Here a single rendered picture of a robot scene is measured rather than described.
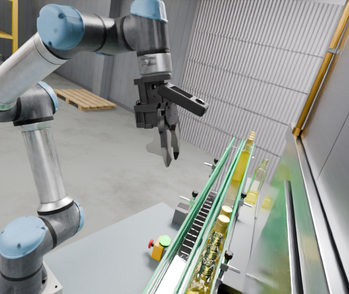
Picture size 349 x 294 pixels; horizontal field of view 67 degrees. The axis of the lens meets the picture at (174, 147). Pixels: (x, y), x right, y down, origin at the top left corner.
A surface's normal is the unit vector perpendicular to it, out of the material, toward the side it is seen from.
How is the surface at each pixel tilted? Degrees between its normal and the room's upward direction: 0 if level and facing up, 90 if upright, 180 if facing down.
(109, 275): 0
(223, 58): 90
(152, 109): 90
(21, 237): 7
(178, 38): 90
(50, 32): 90
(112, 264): 0
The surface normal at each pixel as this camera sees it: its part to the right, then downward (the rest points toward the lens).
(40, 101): 0.88, -0.04
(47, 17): -0.45, 0.24
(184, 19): -0.64, 0.15
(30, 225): 0.18, -0.86
